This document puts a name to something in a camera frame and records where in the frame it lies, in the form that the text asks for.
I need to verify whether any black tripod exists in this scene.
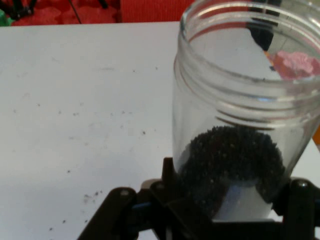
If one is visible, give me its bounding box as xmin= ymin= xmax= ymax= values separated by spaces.
xmin=7 ymin=0 xmax=110 ymax=25

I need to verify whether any clear jar with black granules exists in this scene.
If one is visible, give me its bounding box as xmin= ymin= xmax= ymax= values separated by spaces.
xmin=172 ymin=0 xmax=320 ymax=222

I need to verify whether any red foam puzzle mat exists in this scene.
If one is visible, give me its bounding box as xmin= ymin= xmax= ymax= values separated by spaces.
xmin=11 ymin=0 xmax=123 ymax=27

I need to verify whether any orange foam floor tile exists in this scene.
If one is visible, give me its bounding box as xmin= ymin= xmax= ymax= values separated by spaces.
xmin=311 ymin=122 xmax=320 ymax=154

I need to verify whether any green foam puzzle piece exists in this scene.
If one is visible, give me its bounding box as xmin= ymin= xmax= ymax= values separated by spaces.
xmin=0 ymin=8 xmax=14 ymax=27

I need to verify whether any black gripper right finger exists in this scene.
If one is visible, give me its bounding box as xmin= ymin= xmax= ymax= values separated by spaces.
xmin=271 ymin=177 xmax=316 ymax=240

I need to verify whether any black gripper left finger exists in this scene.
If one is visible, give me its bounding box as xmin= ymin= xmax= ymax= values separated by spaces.
xmin=76 ymin=156 xmax=216 ymax=240

